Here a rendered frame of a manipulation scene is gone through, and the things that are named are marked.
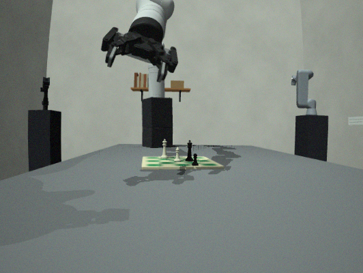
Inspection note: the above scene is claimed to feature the green and cream chessboard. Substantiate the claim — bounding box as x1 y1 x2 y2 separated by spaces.
142 156 224 169

